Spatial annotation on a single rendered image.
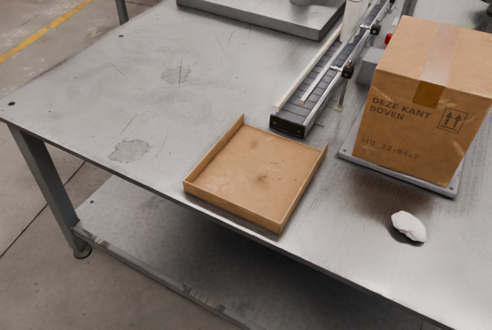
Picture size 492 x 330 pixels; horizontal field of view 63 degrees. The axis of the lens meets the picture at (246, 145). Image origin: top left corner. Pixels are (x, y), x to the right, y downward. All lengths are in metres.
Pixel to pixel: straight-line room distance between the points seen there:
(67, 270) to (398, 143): 1.47
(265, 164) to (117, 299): 1.01
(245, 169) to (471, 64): 0.58
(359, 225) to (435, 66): 0.39
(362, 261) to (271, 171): 0.31
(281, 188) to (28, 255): 1.37
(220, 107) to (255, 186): 0.33
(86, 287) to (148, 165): 0.92
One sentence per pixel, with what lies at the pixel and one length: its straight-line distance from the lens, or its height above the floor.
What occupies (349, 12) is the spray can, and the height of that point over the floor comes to 1.00.
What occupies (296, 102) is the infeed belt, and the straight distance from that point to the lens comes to 1.19.
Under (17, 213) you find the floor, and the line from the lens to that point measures 2.26.
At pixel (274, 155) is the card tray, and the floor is 0.83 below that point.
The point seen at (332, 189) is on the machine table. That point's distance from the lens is 1.02.
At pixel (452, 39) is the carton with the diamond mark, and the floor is 1.12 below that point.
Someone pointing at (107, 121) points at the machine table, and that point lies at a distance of 1.24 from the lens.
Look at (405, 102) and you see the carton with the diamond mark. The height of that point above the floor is 1.06.
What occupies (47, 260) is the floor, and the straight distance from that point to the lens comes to 2.03.
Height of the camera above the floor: 1.59
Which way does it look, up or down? 43 degrees down
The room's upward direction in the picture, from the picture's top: 1 degrees clockwise
